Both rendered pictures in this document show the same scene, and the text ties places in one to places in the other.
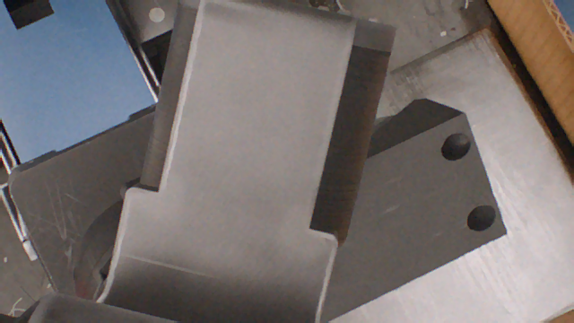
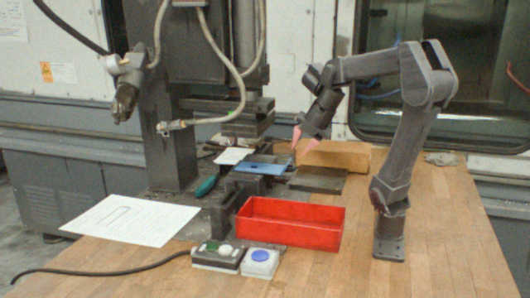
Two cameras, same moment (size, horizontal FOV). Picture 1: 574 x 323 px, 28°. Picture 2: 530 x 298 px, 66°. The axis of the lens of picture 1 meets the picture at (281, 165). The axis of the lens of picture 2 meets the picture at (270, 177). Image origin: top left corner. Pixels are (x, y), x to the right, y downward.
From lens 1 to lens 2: 1.04 m
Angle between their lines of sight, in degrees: 55
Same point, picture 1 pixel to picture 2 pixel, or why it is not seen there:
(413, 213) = not seen: hidden behind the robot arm
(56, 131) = (274, 170)
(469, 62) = (303, 166)
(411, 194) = not seen: hidden behind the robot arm
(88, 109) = (274, 168)
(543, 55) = (310, 159)
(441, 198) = not seen: hidden behind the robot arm
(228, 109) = (318, 67)
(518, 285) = (338, 174)
